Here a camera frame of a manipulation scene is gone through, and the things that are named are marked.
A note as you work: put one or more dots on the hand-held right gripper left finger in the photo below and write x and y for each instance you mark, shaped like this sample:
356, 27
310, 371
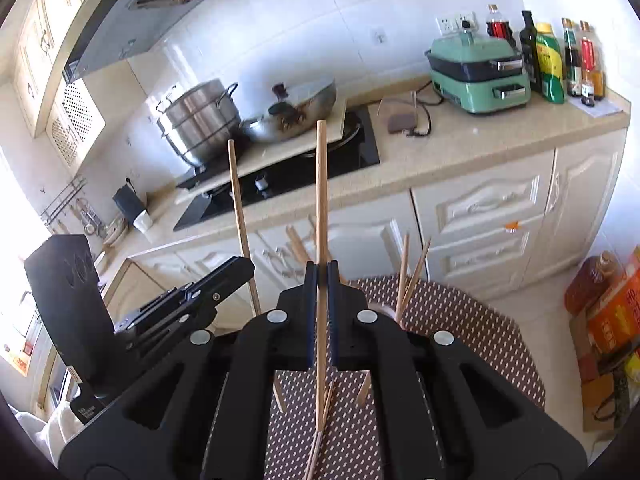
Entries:
311, 320

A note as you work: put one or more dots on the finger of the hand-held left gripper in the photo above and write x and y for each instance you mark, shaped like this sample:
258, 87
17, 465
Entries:
225, 280
160, 325

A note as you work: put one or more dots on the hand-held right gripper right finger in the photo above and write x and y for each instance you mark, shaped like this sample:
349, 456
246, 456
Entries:
335, 320

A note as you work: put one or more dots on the wooden chopstick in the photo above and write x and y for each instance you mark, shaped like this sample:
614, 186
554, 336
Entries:
403, 270
321, 185
417, 272
297, 246
239, 210

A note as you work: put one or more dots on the pile of wooden chopsticks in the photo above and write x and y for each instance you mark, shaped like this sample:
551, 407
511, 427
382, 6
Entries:
314, 455

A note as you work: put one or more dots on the cream kitchen base cabinet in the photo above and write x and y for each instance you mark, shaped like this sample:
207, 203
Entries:
165, 265
475, 200

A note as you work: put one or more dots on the white cup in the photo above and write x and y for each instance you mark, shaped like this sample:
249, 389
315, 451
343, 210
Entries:
142, 221

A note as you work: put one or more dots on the dark container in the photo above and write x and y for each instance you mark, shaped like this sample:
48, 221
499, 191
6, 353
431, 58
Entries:
127, 202

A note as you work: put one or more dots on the wooden cutting board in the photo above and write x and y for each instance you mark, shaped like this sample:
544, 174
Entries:
280, 152

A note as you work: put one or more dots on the brown polka dot tablecloth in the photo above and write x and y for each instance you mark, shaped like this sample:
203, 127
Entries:
475, 340

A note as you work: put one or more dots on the steel steamer pot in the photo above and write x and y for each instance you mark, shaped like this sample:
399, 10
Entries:
200, 120

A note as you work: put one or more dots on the black glass cooktop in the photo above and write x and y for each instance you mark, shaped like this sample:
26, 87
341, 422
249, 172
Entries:
350, 155

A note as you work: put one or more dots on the steel wok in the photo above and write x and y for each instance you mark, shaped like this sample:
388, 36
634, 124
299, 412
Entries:
300, 110

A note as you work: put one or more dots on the orange sticker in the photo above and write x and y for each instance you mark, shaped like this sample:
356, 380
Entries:
511, 226

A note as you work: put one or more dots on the beige stone countertop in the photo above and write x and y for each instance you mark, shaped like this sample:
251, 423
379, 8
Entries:
450, 150

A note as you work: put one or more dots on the brown plastic bottle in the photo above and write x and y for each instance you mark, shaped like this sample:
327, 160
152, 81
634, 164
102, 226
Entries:
590, 280

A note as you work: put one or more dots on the cardboard box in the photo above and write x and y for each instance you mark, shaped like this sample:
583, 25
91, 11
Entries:
595, 395

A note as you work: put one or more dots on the grey range hood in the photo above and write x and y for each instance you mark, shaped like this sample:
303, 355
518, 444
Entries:
150, 20

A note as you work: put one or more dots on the green electric cooker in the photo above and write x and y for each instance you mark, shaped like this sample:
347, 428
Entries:
470, 85

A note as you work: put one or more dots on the orange carton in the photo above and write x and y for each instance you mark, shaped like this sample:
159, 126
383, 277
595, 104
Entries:
615, 310

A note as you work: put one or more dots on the dark green oil bottle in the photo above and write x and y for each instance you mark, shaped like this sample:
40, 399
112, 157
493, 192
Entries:
529, 50

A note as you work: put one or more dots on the cola bottle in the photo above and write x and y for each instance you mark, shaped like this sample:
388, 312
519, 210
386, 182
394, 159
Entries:
497, 27

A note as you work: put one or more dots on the yellow-green plastic bottle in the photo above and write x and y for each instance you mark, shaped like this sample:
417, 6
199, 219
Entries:
550, 62

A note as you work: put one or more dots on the white paper sheet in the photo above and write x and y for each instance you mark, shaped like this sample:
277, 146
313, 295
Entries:
607, 107

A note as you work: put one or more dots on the dark soy sauce bottle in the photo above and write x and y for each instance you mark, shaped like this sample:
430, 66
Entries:
571, 57

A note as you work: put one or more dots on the red label sauce bottle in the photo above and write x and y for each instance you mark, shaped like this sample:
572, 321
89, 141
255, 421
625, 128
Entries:
589, 57

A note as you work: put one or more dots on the metal wall rack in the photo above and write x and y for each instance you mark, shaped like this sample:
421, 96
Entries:
70, 205

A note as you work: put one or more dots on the cream wall cabinet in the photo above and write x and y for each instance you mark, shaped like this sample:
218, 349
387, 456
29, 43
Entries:
50, 35

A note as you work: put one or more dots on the white wall socket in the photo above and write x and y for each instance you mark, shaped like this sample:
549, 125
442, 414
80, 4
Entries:
450, 22

